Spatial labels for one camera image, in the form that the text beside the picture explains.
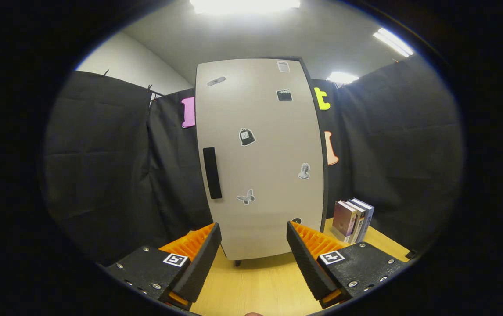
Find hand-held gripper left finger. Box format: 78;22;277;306
102;222;223;311

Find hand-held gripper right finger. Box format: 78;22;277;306
286;220;411;309

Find black door handle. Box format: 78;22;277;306
202;147;223;200

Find book with white spine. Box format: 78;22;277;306
346;200;366;244

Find dark grey cabinet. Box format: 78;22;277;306
195;56;330;267

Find book with blue-grey spine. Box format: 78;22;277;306
350;198;375;243

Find black backdrop cloth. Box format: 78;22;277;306
43;55;465;266

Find small ceiling light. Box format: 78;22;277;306
327;72;359;85

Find long ceiling light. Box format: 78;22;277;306
374;28;414;57

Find wide ceiling light panel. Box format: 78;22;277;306
190;0;300;14

